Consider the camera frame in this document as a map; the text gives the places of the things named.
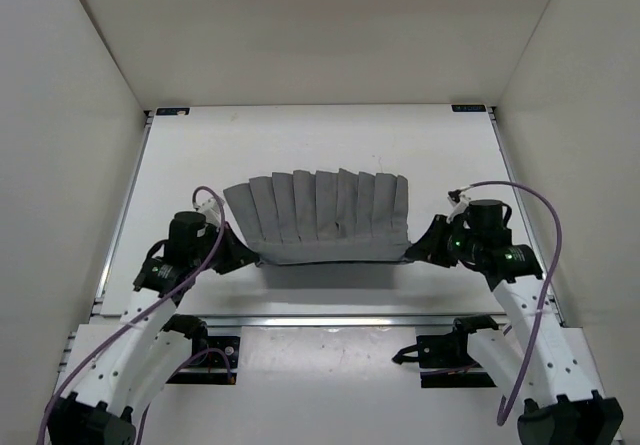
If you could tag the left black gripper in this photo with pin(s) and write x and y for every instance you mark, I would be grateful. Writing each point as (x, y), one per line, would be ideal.
(238, 252)

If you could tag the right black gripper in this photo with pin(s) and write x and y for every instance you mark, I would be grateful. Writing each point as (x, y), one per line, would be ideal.
(429, 249)

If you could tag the grey pleated skirt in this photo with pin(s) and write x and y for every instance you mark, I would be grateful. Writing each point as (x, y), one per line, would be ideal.
(323, 217)

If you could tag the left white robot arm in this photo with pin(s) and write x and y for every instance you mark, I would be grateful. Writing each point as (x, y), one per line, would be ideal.
(105, 399)

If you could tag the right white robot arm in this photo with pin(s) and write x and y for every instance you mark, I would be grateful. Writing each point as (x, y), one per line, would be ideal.
(531, 362)

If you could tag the right blue corner label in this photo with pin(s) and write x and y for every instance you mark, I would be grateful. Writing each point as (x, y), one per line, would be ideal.
(468, 108)

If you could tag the blue corner label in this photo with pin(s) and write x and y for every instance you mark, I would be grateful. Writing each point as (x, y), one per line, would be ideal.
(468, 108)
(172, 111)

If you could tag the left blue corner label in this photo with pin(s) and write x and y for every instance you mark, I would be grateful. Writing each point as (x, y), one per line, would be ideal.
(172, 111)

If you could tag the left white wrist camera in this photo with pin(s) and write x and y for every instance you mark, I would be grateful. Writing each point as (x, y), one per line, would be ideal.
(212, 211)

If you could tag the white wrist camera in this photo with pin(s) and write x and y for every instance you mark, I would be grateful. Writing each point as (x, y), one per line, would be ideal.
(212, 211)
(458, 199)

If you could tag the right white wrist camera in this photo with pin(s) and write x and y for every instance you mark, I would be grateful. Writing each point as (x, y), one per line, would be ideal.
(458, 199)

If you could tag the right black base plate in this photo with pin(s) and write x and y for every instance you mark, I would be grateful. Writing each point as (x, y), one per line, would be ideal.
(444, 362)

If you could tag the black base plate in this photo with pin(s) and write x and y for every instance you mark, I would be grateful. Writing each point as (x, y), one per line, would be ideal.
(217, 361)
(444, 362)

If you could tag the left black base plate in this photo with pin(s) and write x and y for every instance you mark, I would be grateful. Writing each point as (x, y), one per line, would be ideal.
(217, 361)

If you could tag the silver aluminium front rail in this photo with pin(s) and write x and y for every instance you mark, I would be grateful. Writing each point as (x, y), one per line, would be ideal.
(330, 321)

